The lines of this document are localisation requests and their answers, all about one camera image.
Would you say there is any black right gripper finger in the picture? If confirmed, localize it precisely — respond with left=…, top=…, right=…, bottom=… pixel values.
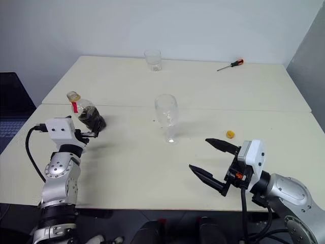
left=188, top=164, right=232, bottom=197
left=205, top=138, right=241, bottom=156

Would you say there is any white rounded object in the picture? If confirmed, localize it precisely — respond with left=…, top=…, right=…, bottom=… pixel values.
left=87, top=234, right=105, bottom=244

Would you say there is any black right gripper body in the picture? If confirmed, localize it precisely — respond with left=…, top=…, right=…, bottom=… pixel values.
left=224, top=151, right=252, bottom=190

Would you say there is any clear tumbler glass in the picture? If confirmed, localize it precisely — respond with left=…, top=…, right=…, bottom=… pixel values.
left=144, top=49, right=163, bottom=73

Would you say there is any clear bottle with dark drink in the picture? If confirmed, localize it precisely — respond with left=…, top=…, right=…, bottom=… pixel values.
left=66, top=90, right=108, bottom=133

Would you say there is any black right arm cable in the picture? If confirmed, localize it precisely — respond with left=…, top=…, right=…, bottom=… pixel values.
left=240, top=185, right=289, bottom=244

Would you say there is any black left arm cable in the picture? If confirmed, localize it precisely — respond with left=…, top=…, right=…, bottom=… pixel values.
left=25, top=123, right=49, bottom=184

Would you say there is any black open laptop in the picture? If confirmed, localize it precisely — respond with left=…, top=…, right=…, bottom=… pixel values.
left=0, top=72, right=38, bottom=156

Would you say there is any orange and black screwdriver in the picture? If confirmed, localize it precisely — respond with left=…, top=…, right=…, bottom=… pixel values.
left=217, top=58, right=244, bottom=72

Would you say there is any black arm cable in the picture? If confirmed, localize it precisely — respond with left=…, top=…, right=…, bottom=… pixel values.
left=240, top=185, right=289, bottom=244
left=25, top=123, right=49, bottom=184

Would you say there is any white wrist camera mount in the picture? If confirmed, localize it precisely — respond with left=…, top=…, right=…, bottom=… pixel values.
left=44, top=117, right=87, bottom=153
left=237, top=139, right=267, bottom=192

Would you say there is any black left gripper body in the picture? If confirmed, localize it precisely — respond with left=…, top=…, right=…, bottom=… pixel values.
left=75, top=128, right=90, bottom=147

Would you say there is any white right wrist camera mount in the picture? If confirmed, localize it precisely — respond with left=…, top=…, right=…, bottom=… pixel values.
left=237, top=139, right=267, bottom=192

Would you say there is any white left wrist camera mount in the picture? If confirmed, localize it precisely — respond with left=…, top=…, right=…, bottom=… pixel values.
left=44, top=117, right=87, bottom=153

